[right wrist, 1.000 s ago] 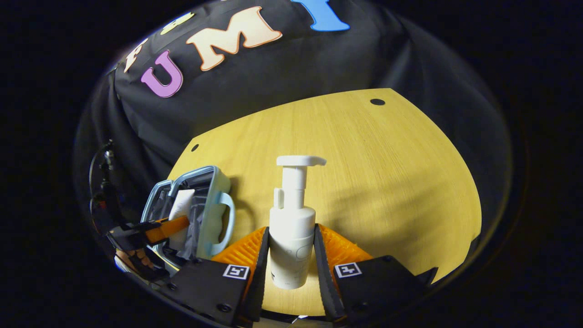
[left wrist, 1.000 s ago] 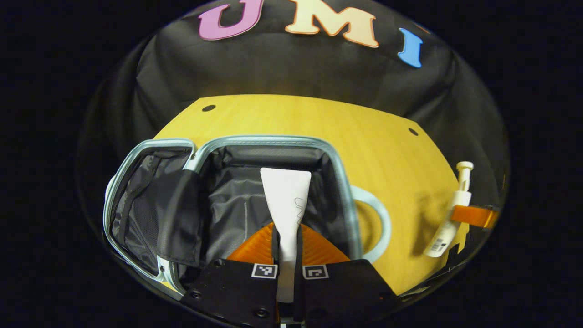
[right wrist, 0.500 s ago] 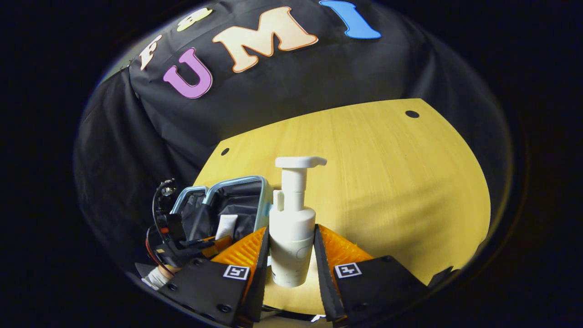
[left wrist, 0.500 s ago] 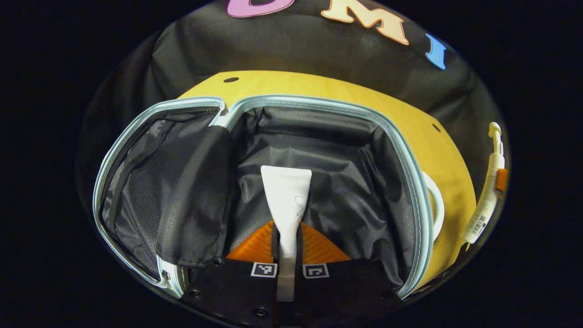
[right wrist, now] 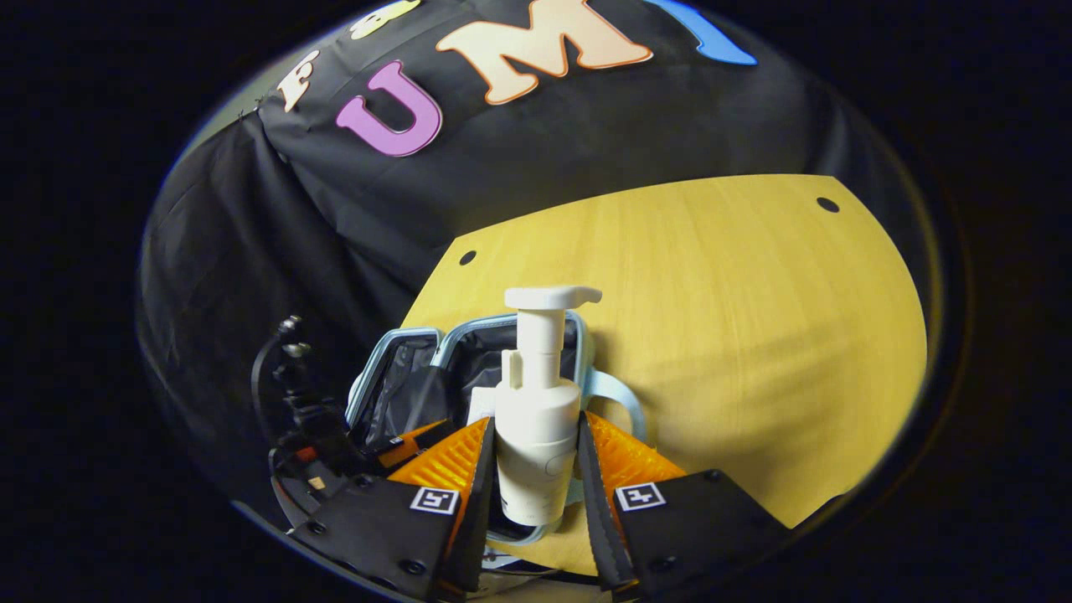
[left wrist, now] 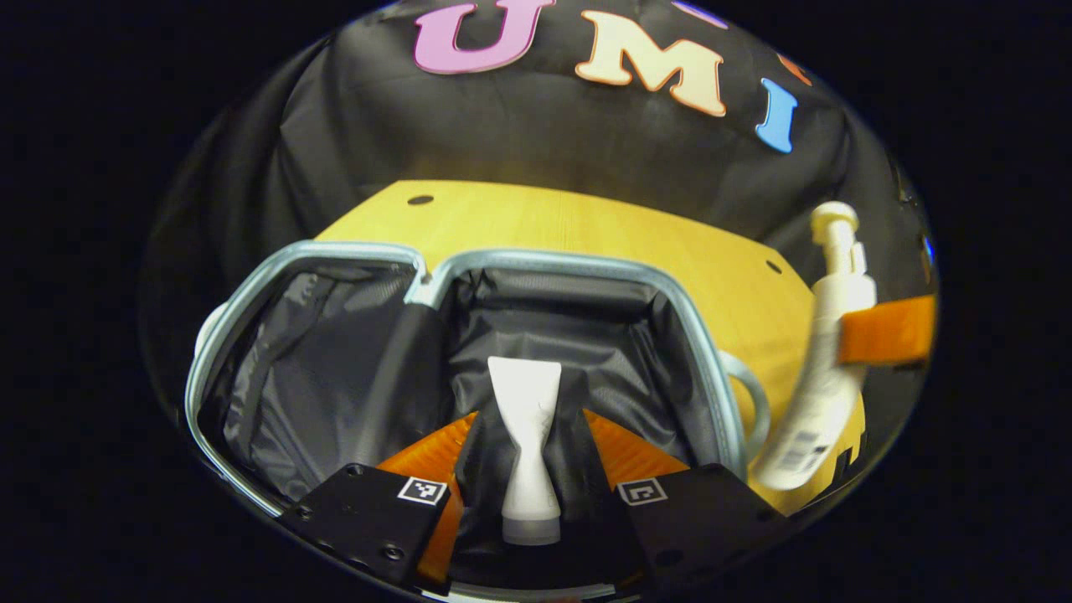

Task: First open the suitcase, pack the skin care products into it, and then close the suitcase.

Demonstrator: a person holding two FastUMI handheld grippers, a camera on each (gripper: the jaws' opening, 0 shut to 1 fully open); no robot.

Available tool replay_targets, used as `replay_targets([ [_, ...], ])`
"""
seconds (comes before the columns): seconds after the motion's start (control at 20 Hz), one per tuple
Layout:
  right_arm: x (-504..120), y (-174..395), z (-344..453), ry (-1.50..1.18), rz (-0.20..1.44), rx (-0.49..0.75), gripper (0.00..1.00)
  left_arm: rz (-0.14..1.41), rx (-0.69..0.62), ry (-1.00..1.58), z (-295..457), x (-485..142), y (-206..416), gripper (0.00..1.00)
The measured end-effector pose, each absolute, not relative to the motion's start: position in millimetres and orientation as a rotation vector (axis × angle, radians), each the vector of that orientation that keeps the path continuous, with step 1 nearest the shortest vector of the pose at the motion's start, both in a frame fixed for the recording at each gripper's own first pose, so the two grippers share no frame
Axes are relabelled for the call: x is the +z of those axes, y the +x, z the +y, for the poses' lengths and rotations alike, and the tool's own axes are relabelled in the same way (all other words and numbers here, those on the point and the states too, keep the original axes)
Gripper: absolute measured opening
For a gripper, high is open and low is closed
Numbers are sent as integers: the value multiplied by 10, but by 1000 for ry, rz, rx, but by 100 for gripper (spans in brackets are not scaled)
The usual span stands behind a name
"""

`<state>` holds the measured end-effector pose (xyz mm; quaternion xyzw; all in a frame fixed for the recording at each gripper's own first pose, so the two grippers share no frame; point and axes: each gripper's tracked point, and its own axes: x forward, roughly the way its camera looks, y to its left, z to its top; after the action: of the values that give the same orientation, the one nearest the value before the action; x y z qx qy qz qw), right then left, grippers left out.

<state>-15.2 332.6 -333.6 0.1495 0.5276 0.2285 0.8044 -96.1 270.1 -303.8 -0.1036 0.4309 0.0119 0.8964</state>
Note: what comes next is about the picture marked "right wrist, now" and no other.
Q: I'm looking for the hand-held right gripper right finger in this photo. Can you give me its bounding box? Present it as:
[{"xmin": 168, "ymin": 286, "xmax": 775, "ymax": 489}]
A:
[{"xmin": 576, "ymin": 410, "xmax": 792, "ymax": 602}]

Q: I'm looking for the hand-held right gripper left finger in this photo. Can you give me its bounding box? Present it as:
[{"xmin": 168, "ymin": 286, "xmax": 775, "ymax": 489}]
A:
[{"xmin": 289, "ymin": 416, "xmax": 497, "ymax": 602}]

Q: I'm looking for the light blue suitcase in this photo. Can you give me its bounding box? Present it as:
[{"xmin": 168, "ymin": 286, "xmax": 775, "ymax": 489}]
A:
[{"xmin": 345, "ymin": 312, "xmax": 647, "ymax": 549}]

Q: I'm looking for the white pump bottle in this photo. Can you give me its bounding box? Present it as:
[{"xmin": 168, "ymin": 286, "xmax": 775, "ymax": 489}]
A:
[{"xmin": 494, "ymin": 285, "xmax": 604, "ymax": 527}]

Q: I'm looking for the black backdrop cloth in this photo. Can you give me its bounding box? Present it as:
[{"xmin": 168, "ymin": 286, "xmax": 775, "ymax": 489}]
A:
[{"xmin": 138, "ymin": 0, "xmax": 922, "ymax": 503}]

